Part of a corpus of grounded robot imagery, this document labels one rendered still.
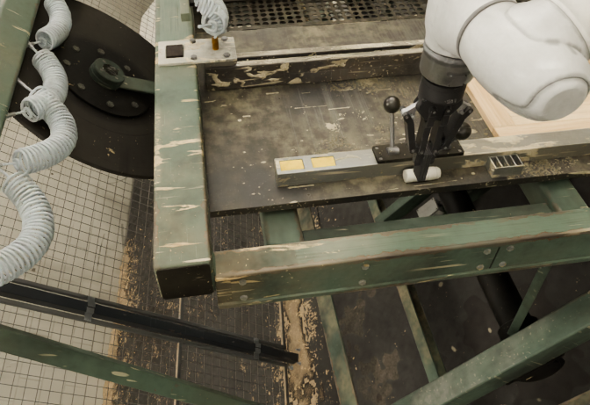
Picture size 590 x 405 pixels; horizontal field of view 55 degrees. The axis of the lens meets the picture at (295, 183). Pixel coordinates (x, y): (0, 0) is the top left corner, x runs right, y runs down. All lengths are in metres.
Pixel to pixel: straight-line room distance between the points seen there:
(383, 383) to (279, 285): 2.03
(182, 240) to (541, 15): 0.66
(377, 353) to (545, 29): 2.51
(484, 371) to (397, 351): 1.29
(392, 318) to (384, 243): 2.01
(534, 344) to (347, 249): 0.79
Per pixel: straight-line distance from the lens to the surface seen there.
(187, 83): 1.35
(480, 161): 1.34
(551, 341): 1.69
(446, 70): 0.91
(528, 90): 0.74
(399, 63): 1.55
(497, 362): 1.75
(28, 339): 1.26
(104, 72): 1.90
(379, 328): 3.13
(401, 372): 2.99
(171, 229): 1.04
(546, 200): 1.41
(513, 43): 0.76
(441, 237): 1.12
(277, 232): 1.19
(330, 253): 1.05
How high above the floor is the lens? 2.27
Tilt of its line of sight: 34 degrees down
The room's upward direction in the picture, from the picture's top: 65 degrees counter-clockwise
